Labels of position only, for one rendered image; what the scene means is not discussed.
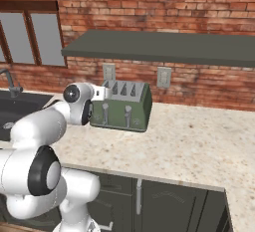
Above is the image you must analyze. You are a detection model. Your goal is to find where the pale grey cupboard handle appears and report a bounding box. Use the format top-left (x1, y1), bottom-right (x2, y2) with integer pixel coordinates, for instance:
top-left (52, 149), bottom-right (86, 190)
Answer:
top-left (98, 221), bottom-right (115, 232)
top-left (134, 178), bottom-right (143, 216)

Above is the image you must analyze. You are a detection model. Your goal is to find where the black sink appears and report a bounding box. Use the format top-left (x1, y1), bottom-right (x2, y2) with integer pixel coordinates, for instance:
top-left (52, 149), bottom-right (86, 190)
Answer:
top-left (0, 89), bottom-right (56, 142)

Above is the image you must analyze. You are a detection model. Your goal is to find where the dark grey wall shelf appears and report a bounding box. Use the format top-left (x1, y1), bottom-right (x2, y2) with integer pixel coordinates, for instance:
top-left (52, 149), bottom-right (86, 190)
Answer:
top-left (61, 29), bottom-right (255, 69)

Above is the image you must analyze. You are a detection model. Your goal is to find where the dark grey cupboard door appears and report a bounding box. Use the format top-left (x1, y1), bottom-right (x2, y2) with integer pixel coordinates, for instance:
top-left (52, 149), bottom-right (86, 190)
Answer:
top-left (140, 179), bottom-right (234, 232)
top-left (87, 171), bottom-right (136, 232)

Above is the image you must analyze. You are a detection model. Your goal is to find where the grey toaster lever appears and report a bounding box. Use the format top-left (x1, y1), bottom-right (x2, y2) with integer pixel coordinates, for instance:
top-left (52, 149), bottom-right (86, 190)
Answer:
top-left (124, 105), bottom-right (133, 128)
top-left (102, 103), bottom-right (111, 125)

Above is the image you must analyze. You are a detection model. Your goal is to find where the brown framed window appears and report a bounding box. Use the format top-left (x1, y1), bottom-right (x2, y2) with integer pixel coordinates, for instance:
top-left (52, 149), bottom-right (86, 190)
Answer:
top-left (0, 0), bottom-right (68, 68)

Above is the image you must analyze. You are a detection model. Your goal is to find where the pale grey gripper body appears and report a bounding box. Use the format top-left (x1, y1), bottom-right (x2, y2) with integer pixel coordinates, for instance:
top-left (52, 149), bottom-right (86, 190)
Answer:
top-left (100, 84), bottom-right (116, 102)

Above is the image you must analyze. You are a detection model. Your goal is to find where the grey wall outlet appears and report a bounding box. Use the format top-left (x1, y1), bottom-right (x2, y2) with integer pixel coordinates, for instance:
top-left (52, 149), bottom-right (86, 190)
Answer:
top-left (102, 63), bottom-right (117, 82)
top-left (156, 66), bottom-right (172, 89)

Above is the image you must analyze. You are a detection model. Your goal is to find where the dark grey tap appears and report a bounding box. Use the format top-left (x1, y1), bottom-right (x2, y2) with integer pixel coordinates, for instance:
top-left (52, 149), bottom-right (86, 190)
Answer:
top-left (0, 68), bottom-right (24, 99)

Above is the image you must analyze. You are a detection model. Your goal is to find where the green four-slot toaster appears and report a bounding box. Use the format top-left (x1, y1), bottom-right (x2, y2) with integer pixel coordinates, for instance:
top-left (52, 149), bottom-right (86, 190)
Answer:
top-left (89, 79), bottom-right (153, 133)

